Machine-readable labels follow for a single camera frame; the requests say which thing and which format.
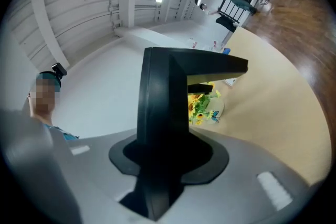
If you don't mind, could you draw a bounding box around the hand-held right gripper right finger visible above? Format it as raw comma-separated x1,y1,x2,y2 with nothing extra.
187,82,213,95

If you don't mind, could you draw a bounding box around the black head camera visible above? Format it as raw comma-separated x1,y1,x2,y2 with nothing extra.
51,62,68,79

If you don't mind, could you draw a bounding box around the rectangular wooden table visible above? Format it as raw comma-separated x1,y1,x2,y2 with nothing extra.
187,26,330,188

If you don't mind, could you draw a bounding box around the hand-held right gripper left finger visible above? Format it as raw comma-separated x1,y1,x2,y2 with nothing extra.
119,46,249,221

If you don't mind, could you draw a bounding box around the person's head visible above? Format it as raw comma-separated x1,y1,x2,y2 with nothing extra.
26,72,62,126

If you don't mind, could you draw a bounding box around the person's teal shirt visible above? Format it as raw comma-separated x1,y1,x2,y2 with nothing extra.
43,124,79,141

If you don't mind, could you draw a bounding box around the white paper card stand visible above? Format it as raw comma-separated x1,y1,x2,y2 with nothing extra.
222,77,238,87

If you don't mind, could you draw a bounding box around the sunflower bouquet in vase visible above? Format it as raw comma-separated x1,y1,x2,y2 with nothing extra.
187,81,226,126

